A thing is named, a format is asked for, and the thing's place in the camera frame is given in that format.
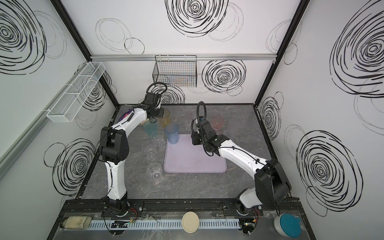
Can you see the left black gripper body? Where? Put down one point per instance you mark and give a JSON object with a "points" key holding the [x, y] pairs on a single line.
{"points": [[158, 112]]}

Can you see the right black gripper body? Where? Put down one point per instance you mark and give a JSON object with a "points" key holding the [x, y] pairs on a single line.
{"points": [[199, 139]]}

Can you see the yellow transparent cup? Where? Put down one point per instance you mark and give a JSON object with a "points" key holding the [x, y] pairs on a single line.
{"points": [[165, 119]]}

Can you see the teal frosted cup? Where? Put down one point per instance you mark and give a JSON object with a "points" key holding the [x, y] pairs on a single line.
{"points": [[150, 127]]}

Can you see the clear faceted glass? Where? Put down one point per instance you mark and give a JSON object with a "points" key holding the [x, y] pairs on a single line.
{"points": [[189, 125]]}

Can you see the blue frosted cup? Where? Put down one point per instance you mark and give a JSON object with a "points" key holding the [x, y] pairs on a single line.
{"points": [[171, 131]]}

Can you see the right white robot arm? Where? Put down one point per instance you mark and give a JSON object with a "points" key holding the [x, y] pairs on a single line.
{"points": [[271, 182]]}

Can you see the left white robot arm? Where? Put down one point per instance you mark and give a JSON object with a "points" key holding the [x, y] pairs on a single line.
{"points": [[114, 146]]}

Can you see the lilac plastic tray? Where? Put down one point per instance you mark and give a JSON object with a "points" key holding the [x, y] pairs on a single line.
{"points": [[184, 157]]}

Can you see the pink transparent cup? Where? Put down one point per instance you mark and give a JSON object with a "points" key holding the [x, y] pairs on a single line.
{"points": [[218, 123]]}

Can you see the purple yellow food packet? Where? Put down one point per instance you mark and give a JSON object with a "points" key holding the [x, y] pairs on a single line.
{"points": [[126, 117]]}

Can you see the clear glass left middle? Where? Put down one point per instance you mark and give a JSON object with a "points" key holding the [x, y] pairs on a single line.
{"points": [[158, 138]]}

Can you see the clear glass far back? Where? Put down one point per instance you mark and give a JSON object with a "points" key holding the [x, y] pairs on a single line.
{"points": [[150, 150]]}

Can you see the clear glass near front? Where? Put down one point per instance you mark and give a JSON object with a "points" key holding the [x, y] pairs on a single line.
{"points": [[155, 171]]}

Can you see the beige round lid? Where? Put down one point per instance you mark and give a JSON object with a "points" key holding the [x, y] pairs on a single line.
{"points": [[190, 222]]}

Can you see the teal lidded white container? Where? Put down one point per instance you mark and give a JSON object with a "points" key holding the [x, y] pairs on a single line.
{"points": [[288, 225]]}

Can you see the beige jar lying down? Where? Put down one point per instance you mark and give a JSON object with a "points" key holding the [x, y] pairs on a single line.
{"points": [[76, 223]]}

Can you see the black wire wall basket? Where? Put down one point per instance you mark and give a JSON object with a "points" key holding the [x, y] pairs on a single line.
{"points": [[176, 70]]}

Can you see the white slotted cable duct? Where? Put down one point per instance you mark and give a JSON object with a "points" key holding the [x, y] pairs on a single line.
{"points": [[204, 224]]}

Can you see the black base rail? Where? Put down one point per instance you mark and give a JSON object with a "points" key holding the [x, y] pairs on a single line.
{"points": [[142, 207]]}

